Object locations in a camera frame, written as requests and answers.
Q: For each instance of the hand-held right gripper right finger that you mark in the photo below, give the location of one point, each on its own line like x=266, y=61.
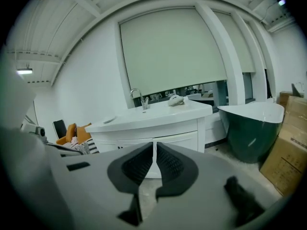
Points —
x=204, y=195

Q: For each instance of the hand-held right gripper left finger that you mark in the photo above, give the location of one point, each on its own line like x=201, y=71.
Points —
x=96, y=188

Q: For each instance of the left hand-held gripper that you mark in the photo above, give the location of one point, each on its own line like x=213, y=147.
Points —
x=36, y=132

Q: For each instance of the white drawer with black knob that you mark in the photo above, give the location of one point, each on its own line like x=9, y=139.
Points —
x=182, y=140

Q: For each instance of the pink cloth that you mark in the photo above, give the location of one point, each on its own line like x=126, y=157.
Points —
x=74, y=140

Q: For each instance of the orange armchair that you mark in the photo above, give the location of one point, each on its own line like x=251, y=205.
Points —
x=69, y=132

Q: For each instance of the black white striped blanket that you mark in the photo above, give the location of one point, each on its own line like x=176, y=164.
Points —
x=92, y=147

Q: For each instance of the black cushion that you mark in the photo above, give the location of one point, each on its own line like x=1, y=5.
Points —
x=60, y=128

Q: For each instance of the white low ledge cabinet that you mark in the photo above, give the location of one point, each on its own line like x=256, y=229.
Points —
x=216, y=130

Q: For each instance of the dark green white bathtub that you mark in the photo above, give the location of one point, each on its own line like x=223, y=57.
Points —
x=251, y=138

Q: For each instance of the white vanity cabinet with sink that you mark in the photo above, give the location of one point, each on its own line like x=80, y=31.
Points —
x=148, y=121

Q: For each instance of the large film-wrapped cardboard box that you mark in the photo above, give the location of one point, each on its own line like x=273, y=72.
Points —
x=285, y=162

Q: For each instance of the chrome faucet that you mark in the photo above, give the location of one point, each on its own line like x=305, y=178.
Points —
x=144, y=104

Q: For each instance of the ceiling lamp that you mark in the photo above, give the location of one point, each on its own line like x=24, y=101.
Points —
x=281, y=2
x=24, y=71

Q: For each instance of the white object on vanity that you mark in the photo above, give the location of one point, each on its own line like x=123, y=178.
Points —
x=176, y=100

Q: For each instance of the dark window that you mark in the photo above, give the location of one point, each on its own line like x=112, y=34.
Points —
x=199, y=90

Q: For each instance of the small cardboard box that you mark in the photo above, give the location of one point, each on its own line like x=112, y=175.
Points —
x=285, y=98

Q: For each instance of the dark blue flat panel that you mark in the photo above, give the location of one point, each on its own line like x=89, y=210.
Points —
x=296, y=91

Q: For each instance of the wide pale green roller blind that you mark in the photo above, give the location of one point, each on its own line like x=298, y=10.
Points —
x=172, y=49

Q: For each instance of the medium pale green roller blind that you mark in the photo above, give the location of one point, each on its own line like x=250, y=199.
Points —
x=239, y=44

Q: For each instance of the narrow pale green roller blind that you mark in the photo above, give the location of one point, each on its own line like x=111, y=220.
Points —
x=257, y=49

